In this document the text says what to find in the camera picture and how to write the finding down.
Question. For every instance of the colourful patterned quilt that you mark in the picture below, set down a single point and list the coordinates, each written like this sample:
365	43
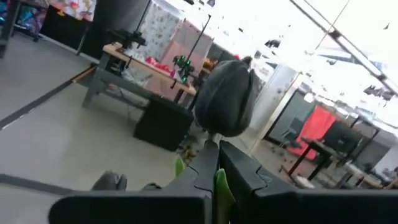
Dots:
31	20

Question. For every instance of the black computer case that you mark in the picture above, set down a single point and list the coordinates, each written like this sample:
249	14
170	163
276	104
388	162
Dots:
163	123

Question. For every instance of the black overhead light bar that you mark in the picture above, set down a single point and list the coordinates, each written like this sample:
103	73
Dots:
357	56

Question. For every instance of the floral print cloth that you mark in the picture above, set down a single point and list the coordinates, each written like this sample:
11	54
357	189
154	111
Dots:
74	7

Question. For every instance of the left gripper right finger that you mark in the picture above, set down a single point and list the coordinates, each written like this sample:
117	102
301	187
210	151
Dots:
280	208

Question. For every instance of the white pillar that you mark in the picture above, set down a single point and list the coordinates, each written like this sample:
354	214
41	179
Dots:
273	93

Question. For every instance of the white floral cloth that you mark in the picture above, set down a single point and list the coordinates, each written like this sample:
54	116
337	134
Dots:
158	28

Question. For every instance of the red partition panel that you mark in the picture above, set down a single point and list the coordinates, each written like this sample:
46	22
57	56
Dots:
314	130

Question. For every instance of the wooden background table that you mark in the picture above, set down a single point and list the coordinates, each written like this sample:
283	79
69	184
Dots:
109	49

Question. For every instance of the black background robot arm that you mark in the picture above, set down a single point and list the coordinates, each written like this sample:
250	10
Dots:
183	67
130	37

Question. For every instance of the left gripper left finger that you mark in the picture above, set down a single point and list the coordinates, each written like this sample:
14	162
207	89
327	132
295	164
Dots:
155	208

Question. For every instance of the grey office partition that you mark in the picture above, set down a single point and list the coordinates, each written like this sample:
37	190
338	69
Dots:
295	115

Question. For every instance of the black curtain panel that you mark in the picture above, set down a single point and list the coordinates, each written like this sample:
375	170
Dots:
109	18

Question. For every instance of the black background desk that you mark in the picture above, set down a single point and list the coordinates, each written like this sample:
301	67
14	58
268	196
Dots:
323	148

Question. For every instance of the pink partition panel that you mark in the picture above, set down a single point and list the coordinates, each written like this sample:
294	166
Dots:
189	40

